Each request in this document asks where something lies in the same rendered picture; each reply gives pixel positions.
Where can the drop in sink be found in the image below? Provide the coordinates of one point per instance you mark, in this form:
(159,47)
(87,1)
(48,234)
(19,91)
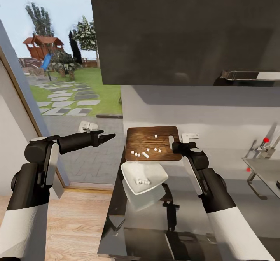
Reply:
(266,168)

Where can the cabinet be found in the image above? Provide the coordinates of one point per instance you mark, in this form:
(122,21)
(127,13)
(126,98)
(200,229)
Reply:
(188,42)

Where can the cutting board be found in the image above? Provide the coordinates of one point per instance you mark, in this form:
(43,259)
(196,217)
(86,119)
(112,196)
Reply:
(142,138)

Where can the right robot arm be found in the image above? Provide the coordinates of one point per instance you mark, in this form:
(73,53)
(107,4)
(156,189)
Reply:
(235,238)

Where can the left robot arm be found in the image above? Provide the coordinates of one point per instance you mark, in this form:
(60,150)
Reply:
(23,230)

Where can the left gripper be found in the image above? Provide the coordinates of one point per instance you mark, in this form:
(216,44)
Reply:
(82,140)

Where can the fixed window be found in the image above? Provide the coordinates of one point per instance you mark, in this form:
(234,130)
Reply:
(49,51)

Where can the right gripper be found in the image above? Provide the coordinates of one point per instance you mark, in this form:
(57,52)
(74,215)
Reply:
(178,147)

